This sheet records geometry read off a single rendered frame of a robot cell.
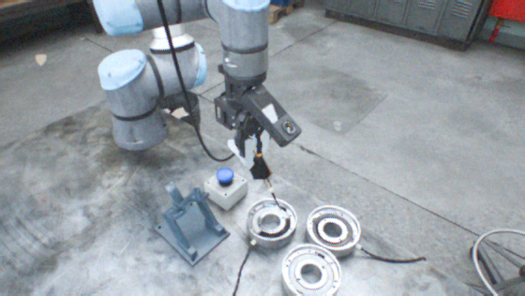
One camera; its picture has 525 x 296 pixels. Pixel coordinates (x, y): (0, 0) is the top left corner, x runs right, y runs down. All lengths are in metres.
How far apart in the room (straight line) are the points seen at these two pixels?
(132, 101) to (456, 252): 1.56
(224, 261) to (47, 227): 0.39
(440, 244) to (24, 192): 1.67
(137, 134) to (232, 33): 0.51
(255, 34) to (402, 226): 1.51
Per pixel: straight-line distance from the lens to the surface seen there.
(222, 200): 0.74
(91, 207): 0.85
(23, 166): 1.05
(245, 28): 0.50
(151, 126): 0.94
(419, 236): 1.86
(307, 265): 0.66
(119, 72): 0.86
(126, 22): 0.54
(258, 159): 0.65
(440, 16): 3.82
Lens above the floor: 1.39
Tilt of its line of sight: 40 degrees down
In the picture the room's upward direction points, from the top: straight up
